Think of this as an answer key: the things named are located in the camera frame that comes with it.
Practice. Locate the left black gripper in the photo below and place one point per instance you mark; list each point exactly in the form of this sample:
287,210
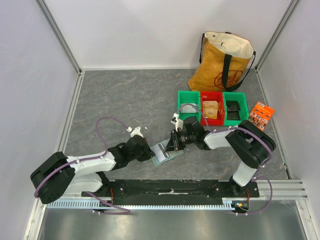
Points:
148,154

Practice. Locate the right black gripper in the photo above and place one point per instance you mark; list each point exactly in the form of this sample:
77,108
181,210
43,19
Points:
173,140

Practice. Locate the light green card holder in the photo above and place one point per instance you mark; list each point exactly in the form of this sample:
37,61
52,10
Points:
172,154

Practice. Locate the silver credit card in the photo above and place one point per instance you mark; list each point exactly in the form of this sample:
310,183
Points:
160,153

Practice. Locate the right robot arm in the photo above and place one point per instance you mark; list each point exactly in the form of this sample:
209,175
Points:
252,145

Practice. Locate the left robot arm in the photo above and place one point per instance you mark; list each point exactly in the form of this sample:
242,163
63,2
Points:
62,175

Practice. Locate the silver cards in bin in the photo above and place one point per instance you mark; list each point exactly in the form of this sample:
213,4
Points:
188,108

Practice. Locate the brown cards in bin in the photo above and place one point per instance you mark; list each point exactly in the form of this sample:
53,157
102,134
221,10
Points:
212,109

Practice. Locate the black cards in bin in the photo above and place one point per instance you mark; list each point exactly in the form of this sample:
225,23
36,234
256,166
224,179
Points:
233,110

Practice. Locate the left green bin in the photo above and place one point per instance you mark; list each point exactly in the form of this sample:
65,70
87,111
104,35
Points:
184,97

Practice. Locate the green bin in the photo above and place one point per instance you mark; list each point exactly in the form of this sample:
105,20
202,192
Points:
184,97
240,97

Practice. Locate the red bin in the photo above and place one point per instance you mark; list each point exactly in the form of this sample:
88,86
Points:
209,96

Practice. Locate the right green bin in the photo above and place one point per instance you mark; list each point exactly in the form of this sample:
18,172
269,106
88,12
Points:
240,97

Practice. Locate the orange packet box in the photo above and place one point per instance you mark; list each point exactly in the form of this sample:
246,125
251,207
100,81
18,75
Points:
260,115

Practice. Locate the yellow tote bag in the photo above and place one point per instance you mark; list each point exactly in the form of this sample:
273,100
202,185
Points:
223,60

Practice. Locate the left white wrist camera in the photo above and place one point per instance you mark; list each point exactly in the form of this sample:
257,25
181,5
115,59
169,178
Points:
135,131

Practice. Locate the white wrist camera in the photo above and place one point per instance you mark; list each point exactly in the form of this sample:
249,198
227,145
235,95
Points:
135,131
178,123

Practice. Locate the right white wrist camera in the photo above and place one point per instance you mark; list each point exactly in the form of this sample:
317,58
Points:
178,123

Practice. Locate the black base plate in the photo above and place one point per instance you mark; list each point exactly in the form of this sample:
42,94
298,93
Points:
137,191

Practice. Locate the grey cable duct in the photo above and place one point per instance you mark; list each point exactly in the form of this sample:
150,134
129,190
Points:
94,204

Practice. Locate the aluminium frame rail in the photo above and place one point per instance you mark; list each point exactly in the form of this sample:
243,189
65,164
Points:
277,188

